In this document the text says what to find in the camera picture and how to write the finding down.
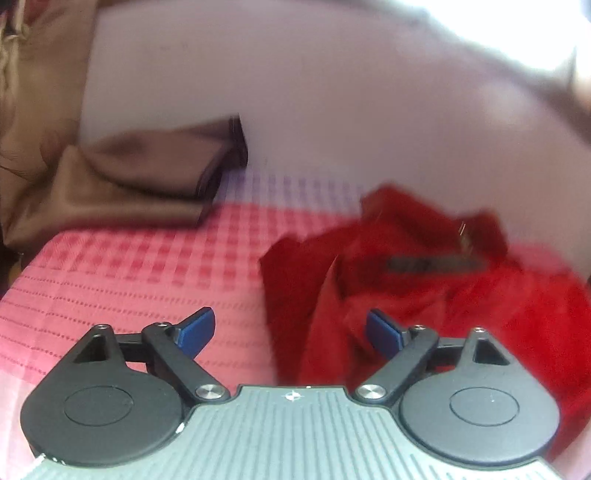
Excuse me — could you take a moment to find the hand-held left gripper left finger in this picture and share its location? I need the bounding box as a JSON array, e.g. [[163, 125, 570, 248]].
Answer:
[[69, 307, 230, 404]]

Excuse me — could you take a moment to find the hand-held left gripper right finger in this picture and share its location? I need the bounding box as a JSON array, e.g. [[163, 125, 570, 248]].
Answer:
[[355, 308, 514, 404]]

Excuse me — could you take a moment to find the red puffer jacket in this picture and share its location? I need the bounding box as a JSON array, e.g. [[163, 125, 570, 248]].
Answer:
[[259, 185, 591, 467]]

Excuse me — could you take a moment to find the pink checked bed sheet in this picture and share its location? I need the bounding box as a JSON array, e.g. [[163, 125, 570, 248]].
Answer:
[[0, 171, 589, 480]]

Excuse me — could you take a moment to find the brown satin pillow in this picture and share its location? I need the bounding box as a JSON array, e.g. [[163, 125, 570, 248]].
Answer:
[[4, 114, 249, 252]]

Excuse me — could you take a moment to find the beige curtain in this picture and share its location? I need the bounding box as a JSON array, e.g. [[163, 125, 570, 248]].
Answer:
[[0, 0, 99, 185]]

